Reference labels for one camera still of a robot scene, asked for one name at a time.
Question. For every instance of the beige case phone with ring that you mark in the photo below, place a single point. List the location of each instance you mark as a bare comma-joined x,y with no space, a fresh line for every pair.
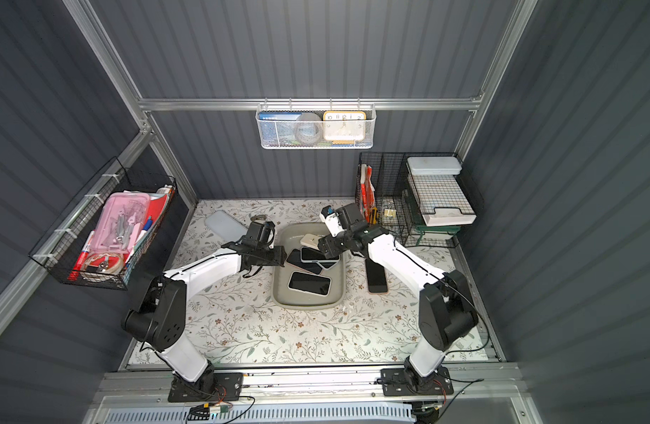
310,241

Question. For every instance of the red folder in side basket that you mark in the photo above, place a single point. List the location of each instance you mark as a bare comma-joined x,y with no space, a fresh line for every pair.
159,201

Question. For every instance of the red tape dispenser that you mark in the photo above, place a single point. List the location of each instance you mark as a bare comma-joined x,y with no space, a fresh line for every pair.
104,264

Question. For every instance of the black wire side basket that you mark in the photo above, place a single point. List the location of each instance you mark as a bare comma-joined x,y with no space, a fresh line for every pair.
68,246

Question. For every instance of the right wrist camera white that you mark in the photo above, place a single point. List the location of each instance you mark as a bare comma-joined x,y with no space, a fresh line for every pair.
329,217

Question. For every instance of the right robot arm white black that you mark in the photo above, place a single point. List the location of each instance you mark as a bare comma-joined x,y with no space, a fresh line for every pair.
446,310

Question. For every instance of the red scissors in organizer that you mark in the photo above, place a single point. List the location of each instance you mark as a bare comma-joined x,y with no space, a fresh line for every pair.
367,198

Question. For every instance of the grey storage tray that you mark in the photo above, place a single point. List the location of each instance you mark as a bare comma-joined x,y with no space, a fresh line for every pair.
290,238

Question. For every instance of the black wire desk organizer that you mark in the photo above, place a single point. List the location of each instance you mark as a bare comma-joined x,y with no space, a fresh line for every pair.
398,210

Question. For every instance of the yellow white clock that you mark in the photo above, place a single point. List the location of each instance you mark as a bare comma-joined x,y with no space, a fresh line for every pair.
344,126

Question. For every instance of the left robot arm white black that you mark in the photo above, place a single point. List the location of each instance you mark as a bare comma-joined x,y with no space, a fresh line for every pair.
158,313

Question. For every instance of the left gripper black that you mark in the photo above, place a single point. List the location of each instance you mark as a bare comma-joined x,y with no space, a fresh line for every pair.
274,254

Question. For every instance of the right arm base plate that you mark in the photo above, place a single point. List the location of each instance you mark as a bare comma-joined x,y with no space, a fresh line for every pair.
403,382

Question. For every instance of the white grid paper tray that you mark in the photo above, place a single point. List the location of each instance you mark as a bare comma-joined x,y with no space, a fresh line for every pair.
440,199

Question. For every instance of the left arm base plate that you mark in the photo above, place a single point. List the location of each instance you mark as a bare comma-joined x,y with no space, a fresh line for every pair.
210,388

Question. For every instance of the light blue case phone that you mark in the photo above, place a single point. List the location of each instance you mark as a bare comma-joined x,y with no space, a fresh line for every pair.
308,255

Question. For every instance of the pink case phone black screen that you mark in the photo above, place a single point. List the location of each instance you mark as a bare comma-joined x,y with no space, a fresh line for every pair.
376,277

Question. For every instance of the pink plastic pencil case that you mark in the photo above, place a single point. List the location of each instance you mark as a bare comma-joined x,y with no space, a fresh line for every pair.
121,220

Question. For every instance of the grey storage box lid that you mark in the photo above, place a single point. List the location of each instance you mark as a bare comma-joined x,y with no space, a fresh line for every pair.
225,226

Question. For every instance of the blue box in basket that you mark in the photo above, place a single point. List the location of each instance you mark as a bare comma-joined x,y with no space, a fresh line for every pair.
277,127

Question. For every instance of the grey tape roll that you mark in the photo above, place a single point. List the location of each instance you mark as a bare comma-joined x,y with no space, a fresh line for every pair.
308,129

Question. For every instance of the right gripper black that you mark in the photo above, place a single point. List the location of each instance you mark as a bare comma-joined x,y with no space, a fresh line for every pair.
327,247

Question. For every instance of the cream case phone black screen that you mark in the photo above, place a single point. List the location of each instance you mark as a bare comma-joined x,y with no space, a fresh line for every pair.
309,283

